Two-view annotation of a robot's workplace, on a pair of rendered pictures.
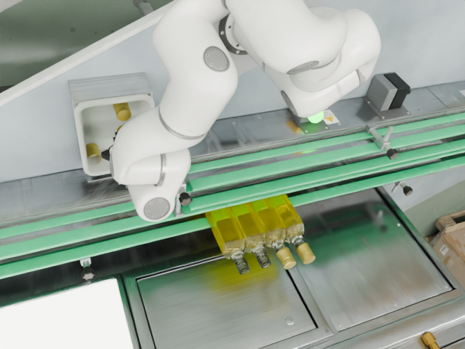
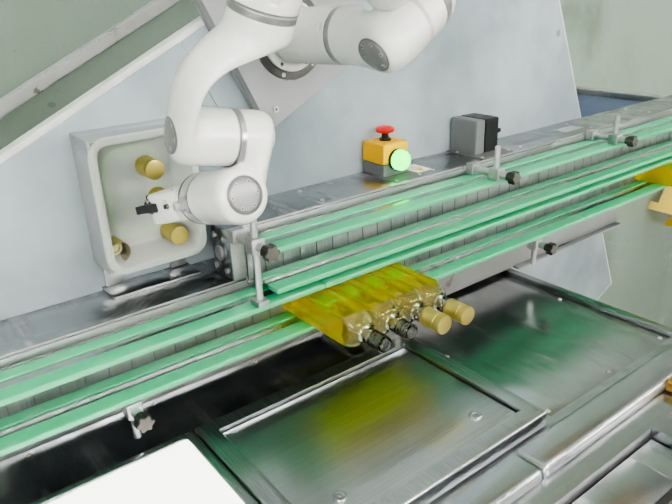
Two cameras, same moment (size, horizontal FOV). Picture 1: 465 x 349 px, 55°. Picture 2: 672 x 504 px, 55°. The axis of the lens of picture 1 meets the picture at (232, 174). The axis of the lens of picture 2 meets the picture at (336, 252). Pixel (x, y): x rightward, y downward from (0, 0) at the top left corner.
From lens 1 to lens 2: 0.51 m
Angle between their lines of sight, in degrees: 24
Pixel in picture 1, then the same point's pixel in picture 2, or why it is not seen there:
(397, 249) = (574, 321)
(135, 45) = (153, 76)
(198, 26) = not seen: outside the picture
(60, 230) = (88, 357)
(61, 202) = (80, 324)
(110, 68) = (124, 112)
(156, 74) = not seen: hidden behind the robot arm
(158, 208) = (247, 194)
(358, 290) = (549, 371)
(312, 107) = (404, 42)
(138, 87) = not seen: hidden behind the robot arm
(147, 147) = (222, 56)
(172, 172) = (255, 133)
